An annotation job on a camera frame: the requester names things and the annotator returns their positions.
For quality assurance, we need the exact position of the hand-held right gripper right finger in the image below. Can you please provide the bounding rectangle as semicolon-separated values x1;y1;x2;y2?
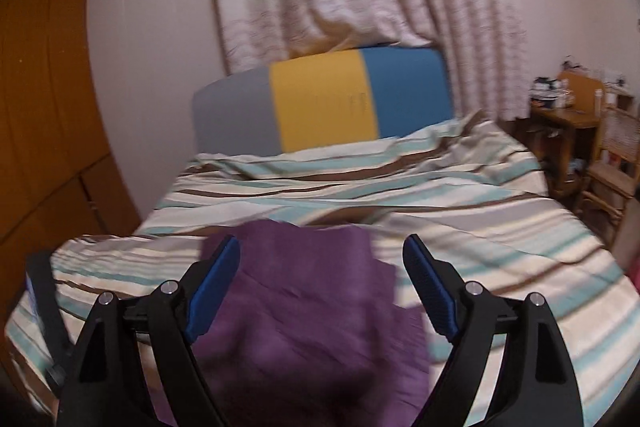
402;234;586;427

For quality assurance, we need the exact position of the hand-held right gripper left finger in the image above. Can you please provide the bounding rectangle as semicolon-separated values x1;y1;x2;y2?
56;234;242;427

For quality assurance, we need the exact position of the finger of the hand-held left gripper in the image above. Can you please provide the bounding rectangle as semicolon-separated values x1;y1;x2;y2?
25;251;76;385

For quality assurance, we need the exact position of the purple quilted jacket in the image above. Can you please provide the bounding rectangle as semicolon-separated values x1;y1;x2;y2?
150;219;433;427

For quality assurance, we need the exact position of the striped bed cover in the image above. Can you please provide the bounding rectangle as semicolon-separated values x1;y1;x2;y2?
5;109;632;427

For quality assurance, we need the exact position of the wooden wardrobe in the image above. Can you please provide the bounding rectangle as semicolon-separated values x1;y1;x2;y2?
0;0;143;323

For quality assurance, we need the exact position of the wicker wooden chair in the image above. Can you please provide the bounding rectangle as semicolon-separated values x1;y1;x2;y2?
575;104;640;233

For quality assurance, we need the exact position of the wooden desk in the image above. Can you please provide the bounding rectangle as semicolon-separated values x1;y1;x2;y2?
527;69;608;200

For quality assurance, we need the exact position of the grey yellow blue headboard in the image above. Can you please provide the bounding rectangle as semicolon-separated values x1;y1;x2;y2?
192;47;457;155

